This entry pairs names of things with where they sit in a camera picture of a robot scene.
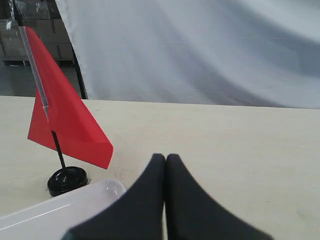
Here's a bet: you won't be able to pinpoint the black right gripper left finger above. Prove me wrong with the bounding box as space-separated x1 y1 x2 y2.
62 153 166 240

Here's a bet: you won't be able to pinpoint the white plastic tray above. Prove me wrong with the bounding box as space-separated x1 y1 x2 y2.
0 179 126 240

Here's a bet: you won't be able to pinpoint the red flag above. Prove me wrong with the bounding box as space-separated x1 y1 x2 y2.
20 26 114 169

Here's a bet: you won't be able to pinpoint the black round flag base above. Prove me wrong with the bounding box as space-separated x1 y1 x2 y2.
47 166 88 197

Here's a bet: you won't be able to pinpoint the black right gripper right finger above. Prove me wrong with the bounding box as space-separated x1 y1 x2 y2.
165 153 272 240

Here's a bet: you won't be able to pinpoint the white backdrop cloth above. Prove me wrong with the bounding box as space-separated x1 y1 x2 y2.
56 0 320 109

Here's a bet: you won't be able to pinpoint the black backdrop stand pole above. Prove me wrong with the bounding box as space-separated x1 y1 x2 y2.
53 0 89 100

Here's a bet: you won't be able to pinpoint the stacked cardboard boxes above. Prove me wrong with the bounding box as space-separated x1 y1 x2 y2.
0 0 74 66

